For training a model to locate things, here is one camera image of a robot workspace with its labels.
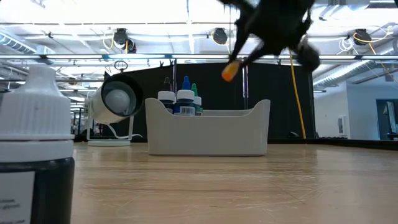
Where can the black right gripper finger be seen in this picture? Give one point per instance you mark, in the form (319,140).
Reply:
(240,40)
(256,53)

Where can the green-tipped large dye bottle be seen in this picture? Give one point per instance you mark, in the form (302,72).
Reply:
(197,101)

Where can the blue-tipped large dye bottle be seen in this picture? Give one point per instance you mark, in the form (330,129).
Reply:
(185,95)

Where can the black-tipped large dye bottle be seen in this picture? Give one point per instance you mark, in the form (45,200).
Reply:
(165,96)

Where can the small black dye bottle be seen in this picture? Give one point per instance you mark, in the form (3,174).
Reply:
(34,109)

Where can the black partition curtain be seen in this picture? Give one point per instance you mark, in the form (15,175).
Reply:
(280,102)

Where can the light grey plastic bin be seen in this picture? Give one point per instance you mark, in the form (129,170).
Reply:
(206,133)

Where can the white cylindrical spot lamp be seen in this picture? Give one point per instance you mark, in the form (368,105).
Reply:
(119,99)

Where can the blue glass door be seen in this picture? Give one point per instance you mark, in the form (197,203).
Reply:
(387,119)

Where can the white wall box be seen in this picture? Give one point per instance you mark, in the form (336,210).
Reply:
(342,124)

